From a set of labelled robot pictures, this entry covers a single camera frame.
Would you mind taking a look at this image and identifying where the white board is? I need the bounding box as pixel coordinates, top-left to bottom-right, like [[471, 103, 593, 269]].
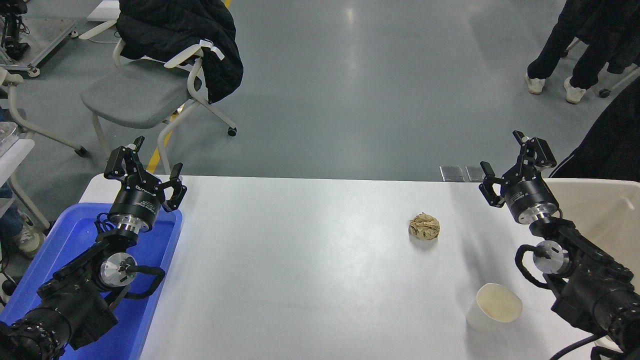
[[87, 0, 121, 23]]

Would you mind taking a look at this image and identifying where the white paper cup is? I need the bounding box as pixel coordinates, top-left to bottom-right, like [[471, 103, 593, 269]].
[[466, 283, 523, 333]]

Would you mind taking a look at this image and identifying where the crumpled tan paper ball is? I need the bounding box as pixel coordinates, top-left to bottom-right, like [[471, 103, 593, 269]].
[[408, 212, 441, 241]]

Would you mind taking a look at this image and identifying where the small white side table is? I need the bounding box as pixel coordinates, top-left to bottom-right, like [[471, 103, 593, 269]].
[[0, 137, 51, 231]]

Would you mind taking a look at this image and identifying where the large pale bin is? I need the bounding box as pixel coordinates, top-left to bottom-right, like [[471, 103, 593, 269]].
[[542, 177, 640, 351]]

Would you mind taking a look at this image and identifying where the off-white frame chair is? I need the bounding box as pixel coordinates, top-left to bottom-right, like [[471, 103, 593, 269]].
[[0, 67, 88, 158]]

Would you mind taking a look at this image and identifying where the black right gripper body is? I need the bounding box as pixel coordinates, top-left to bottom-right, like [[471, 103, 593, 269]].
[[503, 175, 560, 214]]

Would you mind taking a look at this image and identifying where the metal frame cart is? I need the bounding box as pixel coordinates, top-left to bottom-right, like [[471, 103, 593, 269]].
[[0, 0, 79, 78]]

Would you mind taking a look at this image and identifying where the grey seat chair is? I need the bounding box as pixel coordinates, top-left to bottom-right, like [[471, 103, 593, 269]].
[[80, 37, 238, 176]]

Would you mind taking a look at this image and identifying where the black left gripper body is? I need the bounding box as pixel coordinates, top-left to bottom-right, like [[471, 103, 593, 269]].
[[108, 180, 164, 227]]

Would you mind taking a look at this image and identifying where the castor chair with pale legs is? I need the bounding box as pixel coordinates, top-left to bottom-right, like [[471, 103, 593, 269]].
[[599, 67, 640, 99]]

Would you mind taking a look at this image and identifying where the blue plastic tray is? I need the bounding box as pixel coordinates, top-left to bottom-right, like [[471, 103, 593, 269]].
[[0, 202, 183, 360]]

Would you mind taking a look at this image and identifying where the clear plastic container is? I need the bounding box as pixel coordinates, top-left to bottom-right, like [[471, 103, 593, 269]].
[[0, 121, 21, 157]]

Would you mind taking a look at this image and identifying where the black padded jacket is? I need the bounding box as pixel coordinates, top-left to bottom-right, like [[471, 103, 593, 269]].
[[116, 0, 244, 105]]

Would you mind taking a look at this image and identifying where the black device on cart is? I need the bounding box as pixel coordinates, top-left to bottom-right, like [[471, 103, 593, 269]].
[[0, 0, 31, 62]]

